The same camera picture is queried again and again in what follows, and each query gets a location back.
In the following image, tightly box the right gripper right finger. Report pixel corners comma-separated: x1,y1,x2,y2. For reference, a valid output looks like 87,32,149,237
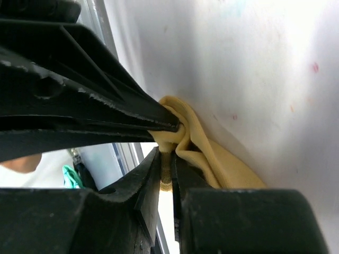
171,155,328,253

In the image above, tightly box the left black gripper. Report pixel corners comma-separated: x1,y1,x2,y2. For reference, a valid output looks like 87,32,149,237
1,0,179,132

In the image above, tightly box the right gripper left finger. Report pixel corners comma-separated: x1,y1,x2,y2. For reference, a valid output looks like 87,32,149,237
1,148,160,253

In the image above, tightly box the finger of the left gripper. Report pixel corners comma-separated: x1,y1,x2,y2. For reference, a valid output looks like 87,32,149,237
0,116,159,162

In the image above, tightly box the tan yellow sock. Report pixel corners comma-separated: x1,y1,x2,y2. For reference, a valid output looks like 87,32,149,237
150,96,266,192

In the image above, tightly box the aluminium rail frame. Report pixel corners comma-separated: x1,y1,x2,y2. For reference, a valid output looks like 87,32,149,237
79,0,170,254

